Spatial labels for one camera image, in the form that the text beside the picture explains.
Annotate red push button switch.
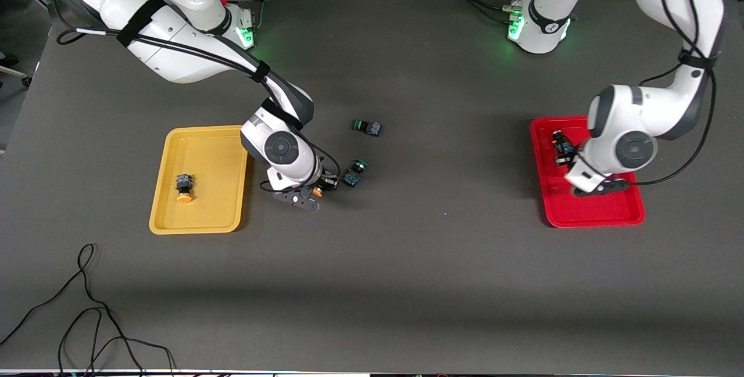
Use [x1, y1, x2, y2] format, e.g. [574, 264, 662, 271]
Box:
[550, 128, 576, 157]

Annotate red plastic tray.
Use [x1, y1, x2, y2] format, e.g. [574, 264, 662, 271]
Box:
[530, 114, 647, 229]

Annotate yellow plastic tray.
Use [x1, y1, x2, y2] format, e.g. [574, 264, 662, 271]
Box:
[149, 125, 251, 235]

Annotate green push button switch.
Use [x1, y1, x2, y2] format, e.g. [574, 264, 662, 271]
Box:
[343, 159, 370, 188]
[352, 119, 382, 138]

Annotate loose black cable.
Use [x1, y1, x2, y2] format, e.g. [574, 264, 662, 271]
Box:
[0, 243, 176, 377]

